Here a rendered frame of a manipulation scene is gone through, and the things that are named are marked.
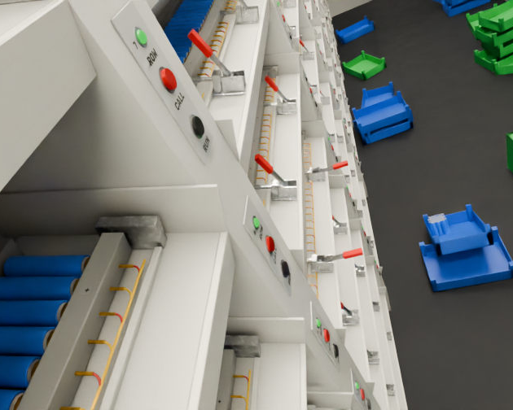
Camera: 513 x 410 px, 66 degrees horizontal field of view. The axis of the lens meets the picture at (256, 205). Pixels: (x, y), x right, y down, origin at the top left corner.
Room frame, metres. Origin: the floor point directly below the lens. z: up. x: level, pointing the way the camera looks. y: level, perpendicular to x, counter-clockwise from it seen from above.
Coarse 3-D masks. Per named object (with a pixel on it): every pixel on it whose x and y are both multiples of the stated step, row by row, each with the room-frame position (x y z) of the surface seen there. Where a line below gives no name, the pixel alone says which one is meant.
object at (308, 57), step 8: (304, 32) 1.55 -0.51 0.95; (312, 32) 1.54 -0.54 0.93; (304, 40) 1.55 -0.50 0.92; (312, 40) 1.54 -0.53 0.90; (304, 48) 1.49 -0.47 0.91; (312, 48) 1.47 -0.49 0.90; (304, 56) 1.38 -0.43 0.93; (312, 56) 1.37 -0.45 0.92; (304, 64) 1.35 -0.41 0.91; (312, 64) 1.33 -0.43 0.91; (312, 72) 1.27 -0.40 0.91; (312, 80) 1.22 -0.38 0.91; (312, 88) 1.13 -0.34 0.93; (320, 104) 0.98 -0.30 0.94; (320, 112) 0.99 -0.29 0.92
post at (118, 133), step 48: (96, 0) 0.29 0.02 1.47; (144, 0) 0.35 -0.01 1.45; (96, 48) 0.26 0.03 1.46; (96, 96) 0.27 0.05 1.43; (144, 96) 0.27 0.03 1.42; (192, 96) 0.33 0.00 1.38; (48, 144) 0.30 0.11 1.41; (96, 144) 0.28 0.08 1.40; (144, 144) 0.27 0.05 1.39; (240, 192) 0.32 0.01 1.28; (240, 240) 0.27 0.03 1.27; (240, 288) 0.27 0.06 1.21; (336, 336) 0.34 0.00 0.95; (336, 384) 0.27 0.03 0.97
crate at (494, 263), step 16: (496, 240) 0.92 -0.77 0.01; (432, 256) 1.02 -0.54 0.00; (448, 256) 0.98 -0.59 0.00; (464, 256) 0.94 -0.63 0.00; (480, 256) 0.90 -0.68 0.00; (496, 256) 0.87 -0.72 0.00; (432, 272) 0.95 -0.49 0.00; (448, 272) 0.92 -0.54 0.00; (464, 272) 0.88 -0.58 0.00; (480, 272) 0.85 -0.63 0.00; (496, 272) 0.79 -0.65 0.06; (512, 272) 0.76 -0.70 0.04; (432, 288) 0.88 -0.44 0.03; (448, 288) 0.86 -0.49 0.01
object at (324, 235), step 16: (304, 128) 0.92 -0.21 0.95; (320, 128) 0.90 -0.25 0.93; (320, 144) 0.87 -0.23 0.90; (320, 160) 0.81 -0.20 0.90; (320, 192) 0.70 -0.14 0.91; (320, 208) 0.65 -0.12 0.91; (320, 224) 0.61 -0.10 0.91; (320, 240) 0.57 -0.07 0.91; (336, 272) 0.48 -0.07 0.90; (320, 288) 0.46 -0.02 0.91; (336, 288) 0.45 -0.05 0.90; (336, 304) 0.42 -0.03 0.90; (336, 320) 0.39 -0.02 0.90
